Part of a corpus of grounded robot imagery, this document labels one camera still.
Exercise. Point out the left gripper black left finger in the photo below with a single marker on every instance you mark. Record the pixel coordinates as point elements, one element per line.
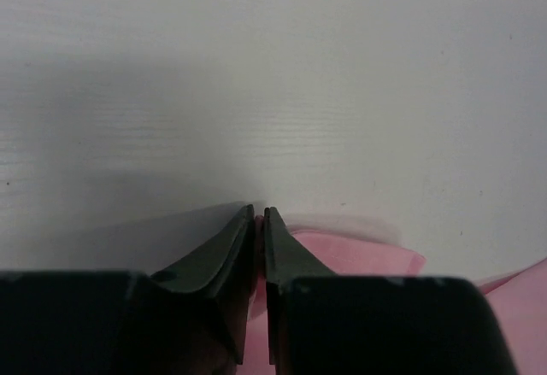
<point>215,282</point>

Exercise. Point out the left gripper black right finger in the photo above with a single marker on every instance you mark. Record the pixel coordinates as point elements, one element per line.
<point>285,259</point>

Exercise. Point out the pink t-shirt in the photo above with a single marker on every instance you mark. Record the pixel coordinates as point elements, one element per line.
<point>518,299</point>

